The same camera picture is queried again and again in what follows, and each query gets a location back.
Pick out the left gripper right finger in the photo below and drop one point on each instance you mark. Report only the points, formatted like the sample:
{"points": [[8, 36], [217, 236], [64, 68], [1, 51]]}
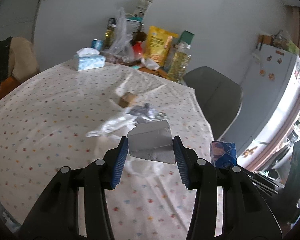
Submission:
{"points": [[246, 214]]}

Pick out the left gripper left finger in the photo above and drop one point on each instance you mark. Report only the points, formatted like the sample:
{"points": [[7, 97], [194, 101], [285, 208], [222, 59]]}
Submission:
{"points": [[55, 213]]}

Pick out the blue patterned carton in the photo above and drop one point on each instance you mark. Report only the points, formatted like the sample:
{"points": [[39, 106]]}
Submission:
{"points": [[223, 154]]}

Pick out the clear plastic wrapper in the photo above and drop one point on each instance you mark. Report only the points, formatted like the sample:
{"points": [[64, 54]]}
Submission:
{"points": [[113, 124]]}

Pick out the white paper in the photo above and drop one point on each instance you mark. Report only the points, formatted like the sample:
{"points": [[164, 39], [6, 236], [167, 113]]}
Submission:
{"points": [[152, 141]]}

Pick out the small brown cardboard box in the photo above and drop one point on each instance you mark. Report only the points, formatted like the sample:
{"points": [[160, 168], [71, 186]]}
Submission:
{"points": [[127, 99]]}

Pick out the silver foil wrapper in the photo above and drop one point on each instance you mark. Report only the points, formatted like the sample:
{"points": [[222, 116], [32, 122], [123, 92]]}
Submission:
{"points": [[147, 113]]}

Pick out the white refrigerator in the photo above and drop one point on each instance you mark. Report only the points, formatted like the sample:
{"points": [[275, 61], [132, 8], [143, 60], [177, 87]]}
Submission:
{"points": [[271, 82]]}

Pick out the grey upholstered chair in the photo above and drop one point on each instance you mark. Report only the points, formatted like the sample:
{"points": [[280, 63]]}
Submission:
{"points": [[219, 98]]}

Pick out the blue tissue box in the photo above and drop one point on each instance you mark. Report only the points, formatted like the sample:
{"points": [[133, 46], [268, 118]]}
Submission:
{"points": [[88, 58]]}

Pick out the black and tan clothes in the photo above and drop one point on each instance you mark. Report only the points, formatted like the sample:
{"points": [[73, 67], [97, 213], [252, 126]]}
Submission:
{"points": [[18, 63]]}

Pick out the cooking oil bottle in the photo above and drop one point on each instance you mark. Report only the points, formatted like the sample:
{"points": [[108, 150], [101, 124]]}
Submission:
{"points": [[179, 62]]}

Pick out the blue drink can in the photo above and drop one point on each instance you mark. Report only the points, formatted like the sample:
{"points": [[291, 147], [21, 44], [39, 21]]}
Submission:
{"points": [[97, 44]]}

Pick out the crumpled tissue by bottles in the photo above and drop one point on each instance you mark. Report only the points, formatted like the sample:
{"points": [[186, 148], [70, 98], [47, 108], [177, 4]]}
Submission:
{"points": [[150, 64]]}

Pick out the clear plastic bag on table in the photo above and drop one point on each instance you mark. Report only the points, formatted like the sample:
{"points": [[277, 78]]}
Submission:
{"points": [[119, 50]]}

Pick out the green tall box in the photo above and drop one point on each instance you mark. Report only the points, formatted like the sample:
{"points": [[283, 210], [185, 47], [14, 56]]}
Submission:
{"points": [[186, 37]]}

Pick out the red round bottle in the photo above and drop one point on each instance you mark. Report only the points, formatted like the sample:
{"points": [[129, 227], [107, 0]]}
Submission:
{"points": [[138, 50]]}

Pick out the yellow snack bag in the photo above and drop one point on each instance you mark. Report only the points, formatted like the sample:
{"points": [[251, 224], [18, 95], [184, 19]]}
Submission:
{"points": [[158, 44]]}

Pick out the white carton on shelf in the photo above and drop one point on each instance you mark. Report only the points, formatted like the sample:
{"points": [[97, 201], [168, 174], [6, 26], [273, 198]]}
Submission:
{"points": [[141, 9]]}

